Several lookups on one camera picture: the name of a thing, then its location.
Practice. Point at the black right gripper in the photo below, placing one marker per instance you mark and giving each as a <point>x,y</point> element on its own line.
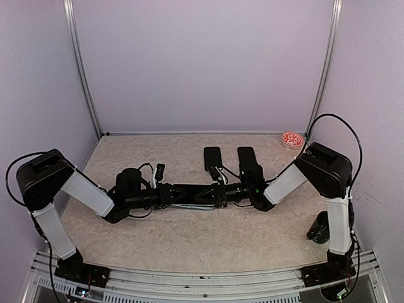
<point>221,199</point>

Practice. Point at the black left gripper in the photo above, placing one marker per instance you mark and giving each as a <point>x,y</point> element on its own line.
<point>165,196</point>

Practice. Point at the white-edged black smartphone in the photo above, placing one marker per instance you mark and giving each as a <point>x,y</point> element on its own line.
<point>192,189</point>

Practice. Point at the black phone case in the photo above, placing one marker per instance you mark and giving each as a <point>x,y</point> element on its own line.
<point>248,164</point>
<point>212,157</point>

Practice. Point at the light blue phone case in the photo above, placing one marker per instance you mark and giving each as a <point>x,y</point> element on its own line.
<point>195,207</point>

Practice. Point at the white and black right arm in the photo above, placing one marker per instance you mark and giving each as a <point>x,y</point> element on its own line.
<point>329,172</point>

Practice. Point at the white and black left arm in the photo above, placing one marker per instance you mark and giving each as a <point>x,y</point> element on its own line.
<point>48,173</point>

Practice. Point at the red and white patterned bowl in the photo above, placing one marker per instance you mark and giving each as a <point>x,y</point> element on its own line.
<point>292,140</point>

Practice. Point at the black cup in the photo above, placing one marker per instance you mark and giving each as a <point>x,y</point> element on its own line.
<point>319,230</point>

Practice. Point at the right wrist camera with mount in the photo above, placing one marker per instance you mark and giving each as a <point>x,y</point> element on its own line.
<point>217,175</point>

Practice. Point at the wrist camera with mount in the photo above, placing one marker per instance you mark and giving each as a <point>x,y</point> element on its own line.
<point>157,175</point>
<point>217,175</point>

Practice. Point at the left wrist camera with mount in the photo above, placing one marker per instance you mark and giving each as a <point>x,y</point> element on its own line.
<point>157,175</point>

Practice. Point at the front aluminium rail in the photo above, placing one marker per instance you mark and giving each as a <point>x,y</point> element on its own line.
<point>125,285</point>

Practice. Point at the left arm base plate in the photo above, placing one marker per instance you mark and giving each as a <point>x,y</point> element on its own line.
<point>75,270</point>

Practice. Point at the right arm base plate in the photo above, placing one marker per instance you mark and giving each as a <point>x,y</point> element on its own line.
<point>336,267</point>

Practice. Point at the left aluminium frame post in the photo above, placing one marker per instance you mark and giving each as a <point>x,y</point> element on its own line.
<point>80,67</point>

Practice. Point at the aluminium frame post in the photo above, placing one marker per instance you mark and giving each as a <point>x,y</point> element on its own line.
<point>327,62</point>
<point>80,67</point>

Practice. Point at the right aluminium frame post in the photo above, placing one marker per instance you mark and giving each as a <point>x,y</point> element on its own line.
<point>327,62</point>

